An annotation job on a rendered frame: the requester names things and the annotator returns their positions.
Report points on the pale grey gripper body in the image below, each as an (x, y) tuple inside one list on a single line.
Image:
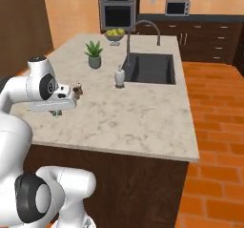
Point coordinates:
[(54, 104)]

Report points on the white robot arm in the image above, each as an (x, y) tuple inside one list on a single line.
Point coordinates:
[(12, 187)]

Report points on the brown salt shaker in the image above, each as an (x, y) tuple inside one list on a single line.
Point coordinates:
[(76, 93)]

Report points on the brown pepper shaker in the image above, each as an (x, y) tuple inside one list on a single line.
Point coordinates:
[(80, 88)]

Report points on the green plant in grey pot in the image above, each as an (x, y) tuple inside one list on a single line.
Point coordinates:
[(94, 56)]

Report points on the white soap dispenser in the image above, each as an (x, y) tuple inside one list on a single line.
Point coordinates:
[(119, 77)]

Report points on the dark wood tall cupboard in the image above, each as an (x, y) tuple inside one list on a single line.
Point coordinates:
[(22, 25)]

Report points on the grey fruit bowl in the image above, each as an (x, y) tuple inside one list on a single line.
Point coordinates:
[(114, 39)]

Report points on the yellow-green fruit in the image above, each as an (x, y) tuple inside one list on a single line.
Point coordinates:
[(114, 32), (120, 31), (109, 33)]

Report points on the grey arched tap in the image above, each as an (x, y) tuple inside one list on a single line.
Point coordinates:
[(128, 44)]

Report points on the dark grey sink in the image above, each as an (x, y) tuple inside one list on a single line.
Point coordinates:
[(149, 69)]

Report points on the dark wood island cabinet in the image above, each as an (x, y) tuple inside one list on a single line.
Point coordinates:
[(127, 187)]

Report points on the silver toaster oven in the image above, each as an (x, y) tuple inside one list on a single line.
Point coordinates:
[(177, 8)]

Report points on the dark wood cupboard run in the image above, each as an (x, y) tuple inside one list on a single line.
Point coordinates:
[(203, 37)]

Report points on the steel wall oven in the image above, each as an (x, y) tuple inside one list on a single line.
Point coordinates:
[(117, 14)]

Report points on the white wall outlet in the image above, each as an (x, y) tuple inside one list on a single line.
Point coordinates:
[(153, 0)]

